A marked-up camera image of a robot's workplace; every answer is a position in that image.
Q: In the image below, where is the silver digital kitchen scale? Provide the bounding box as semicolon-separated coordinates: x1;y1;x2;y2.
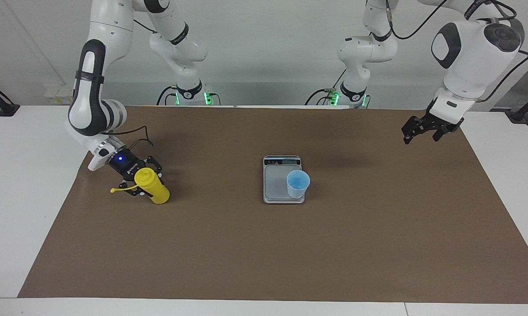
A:
263;155;306;204

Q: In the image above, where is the yellow squeeze bottle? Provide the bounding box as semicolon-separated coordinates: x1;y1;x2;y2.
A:
111;168;171;205

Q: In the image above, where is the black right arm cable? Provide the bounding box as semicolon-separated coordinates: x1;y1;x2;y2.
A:
101;125;155;148

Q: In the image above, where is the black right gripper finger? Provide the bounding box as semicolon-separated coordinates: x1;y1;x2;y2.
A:
145;156;164;178
117;180;143;197

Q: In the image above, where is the white wall power socket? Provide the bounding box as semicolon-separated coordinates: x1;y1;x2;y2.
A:
44;86;74;105

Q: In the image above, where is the black stand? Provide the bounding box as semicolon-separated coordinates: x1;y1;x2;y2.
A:
0;78;20;117
507;87;528;122

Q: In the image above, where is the brown paper table mat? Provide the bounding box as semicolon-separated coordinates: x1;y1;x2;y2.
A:
18;105;528;304

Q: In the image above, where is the black base cable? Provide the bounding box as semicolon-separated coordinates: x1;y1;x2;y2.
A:
305;68;349;106
157;85;179;106

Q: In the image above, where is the light blue plastic cup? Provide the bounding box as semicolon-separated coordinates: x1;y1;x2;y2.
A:
287;170;311;199

